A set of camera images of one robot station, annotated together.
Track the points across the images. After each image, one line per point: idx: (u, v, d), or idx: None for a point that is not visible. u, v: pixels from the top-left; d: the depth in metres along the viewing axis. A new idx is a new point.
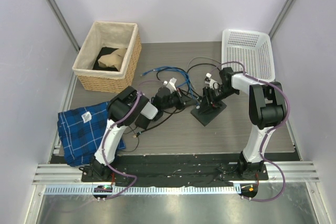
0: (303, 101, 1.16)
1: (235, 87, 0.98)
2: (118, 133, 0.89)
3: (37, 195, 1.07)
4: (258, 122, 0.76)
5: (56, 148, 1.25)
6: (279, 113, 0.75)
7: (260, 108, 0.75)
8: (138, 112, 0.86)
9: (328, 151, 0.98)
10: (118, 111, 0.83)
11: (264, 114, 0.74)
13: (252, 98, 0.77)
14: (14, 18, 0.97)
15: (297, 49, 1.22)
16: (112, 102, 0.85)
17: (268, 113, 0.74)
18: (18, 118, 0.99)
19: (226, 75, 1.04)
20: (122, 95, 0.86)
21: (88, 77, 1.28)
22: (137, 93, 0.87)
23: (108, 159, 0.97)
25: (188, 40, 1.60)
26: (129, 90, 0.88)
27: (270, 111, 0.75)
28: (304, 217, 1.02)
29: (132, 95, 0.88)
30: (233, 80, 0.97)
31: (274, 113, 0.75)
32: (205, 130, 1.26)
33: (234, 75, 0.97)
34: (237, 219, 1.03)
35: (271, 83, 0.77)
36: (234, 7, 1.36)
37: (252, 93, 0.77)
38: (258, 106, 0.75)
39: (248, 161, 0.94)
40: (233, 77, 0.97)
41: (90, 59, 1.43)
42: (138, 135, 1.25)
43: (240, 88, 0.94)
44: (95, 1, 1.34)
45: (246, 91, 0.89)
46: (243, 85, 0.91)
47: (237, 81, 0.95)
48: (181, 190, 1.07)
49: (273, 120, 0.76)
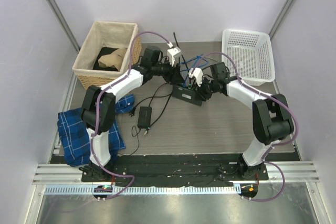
0: (303, 102, 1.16)
1: (232, 94, 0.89)
2: (101, 137, 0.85)
3: (37, 195, 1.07)
4: (266, 140, 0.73)
5: (56, 148, 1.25)
6: (285, 128, 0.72)
7: (266, 126, 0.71)
8: (112, 114, 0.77)
9: (328, 151, 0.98)
10: (90, 120, 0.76)
11: (271, 131, 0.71)
13: (258, 117, 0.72)
14: (13, 19, 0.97)
15: (297, 49, 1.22)
16: (83, 110, 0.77)
17: (275, 129, 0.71)
18: (19, 119, 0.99)
19: (219, 83, 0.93)
20: (87, 102, 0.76)
21: (88, 77, 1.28)
22: (101, 93, 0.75)
23: (103, 161, 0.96)
25: (188, 40, 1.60)
26: (90, 93, 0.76)
27: (277, 128, 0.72)
28: (304, 217, 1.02)
29: (96, 95, 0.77)
30: (228, 88, 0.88)
31: (281, 129, 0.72)
32: (204, 130, 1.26)
33: (230, 84, 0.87)
34: (237, 219, 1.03)
35: (273, 97, 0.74)
36: (234, 7, 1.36)
37: (257, 111, 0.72)
38: (264, 122, 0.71)
39: (248, 165, 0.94)
40: (231, 86, 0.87)
41: (90, 59, 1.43)
42: (140, 141, 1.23)
43: (239, 98, 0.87)
44: (95, 1, 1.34)
45: (245, 103, 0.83)
46: (242, 97, 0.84)
47: (234, 89, 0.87)
48: (180, 190, 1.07)
49: (281, 135, 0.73)
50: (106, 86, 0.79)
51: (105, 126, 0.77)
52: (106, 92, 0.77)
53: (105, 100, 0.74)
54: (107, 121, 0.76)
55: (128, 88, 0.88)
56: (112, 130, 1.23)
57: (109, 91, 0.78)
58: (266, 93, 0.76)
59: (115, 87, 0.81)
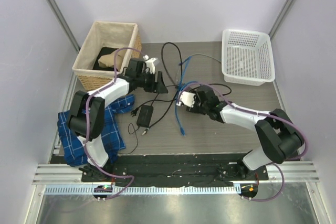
0: (303, 102, 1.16)
1: (229, 120, 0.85)
2: (94, 141, 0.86)
3: (37, 195, 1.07)
4: (282, 160, 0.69)
5: (56, 148, 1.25)
6: (294, 141, 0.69)
7: (277, 145, 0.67)
8: (101, 119, 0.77)
9: (328, 151, 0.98)
10: (78, 128, 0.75)
11: (284, 150, 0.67)
13: (266, 138, 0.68)
14: (13, 19, 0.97)
15: (297, 49, 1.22)
16: (71, 117, 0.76)
17: (286, 146, 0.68)
18: (18, 119, 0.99)
19: (213, 112, 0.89)
20: (75, 109, 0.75)
21: (88, 77, 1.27)
22: (87, 98, 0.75)
23: (99, 163, 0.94)
25: (188, 40, 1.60)
26: (77, 99, 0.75)
27: (287, 144, 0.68)
28: (304, 217, 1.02)
29: (84, 100, 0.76)
30: (224, 116, 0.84)
31: (291, 144, 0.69)
32: (204, 130, 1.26)
33: (225, 112, 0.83)
34: (237, 219, 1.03)
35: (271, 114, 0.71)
36: (234, 7, 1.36)
37: (263, 132, 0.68)
38: (274, 142, 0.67)
39: (250, 169, 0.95)
40: (226, 114, 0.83)
41: (90, 59, 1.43)
42: (139, 141, 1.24)
43: (237, 123, 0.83)
44: (95, 1, 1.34)
45: (248, 127, 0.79)
46: (241, 120, 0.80)
47: (230, 115, 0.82)
48: (180, 190, 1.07)
49: (293, 150, 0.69)
50: (94, 91, 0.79)
51: (95, 131, 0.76)
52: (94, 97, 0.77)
53: (94, 105, 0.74)
54: (97, 126, 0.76)
55: (116, 93, 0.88)
56: (112, 130, 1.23)
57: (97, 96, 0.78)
58: (264, 112, 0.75)
59: (102, 92, 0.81)
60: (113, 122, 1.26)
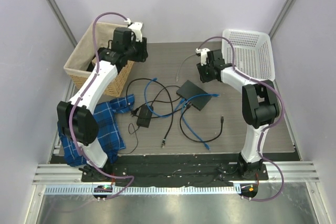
0: (302, 102, 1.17)
1: (225, 81, 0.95)
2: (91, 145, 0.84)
3: (37, 195, 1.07)
4: (253, 122, 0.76)
5: (56, 148, 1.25)
6: (271, 111, 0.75)
7: (254, 108, 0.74)
8: (91, 125, 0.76)
9: (327, 151, 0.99)
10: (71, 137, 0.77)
11: (258, 113, 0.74)
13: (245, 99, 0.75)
14: (13, 18, 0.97)
15: (297, 48, 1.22)
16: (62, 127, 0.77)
17: (262, 112, 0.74)
18: (19, 119, 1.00)
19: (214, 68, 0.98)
20: (62, 121, 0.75)
21: (80, 77, 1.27)
22: (71, 111, 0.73)
23: (99, 164, 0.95)
25: (188, 40, 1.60)
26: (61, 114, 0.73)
27: (264, 110, 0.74)
28: (304, 217, 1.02)
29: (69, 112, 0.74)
30: (222, 75, 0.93)
31: (268, 112, 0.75)
32: (204, 130, 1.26)
33: (226, 72, 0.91)
34: (238, 219, 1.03)
35: (262, 82, 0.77)
36: (234, 7, 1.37)
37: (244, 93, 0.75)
38: (252, 105, 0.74)
39: (247, 161, 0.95)
40: (224, 73, 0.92)
41: (84, 59, 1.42)
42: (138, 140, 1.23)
43: (231, 83, 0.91)
44: (95, 2, 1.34)
45: (238, 88, 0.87)
46: (234, 82, 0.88)
47: (227, 76, 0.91)
48: (180, 190, 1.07)
49: (268, 118, 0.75)
50: (76, 99, 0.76)
51: (87, 139, 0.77)
52: (79, 106, 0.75)
53: (78, 116, 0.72)
54: (87, 134, 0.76)
55: (102, 88, 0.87)
56: (112, 130, 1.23)
57: (80, 104, 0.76)
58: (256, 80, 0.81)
59: (85, 94, 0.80)
60: (113, 122, 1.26)
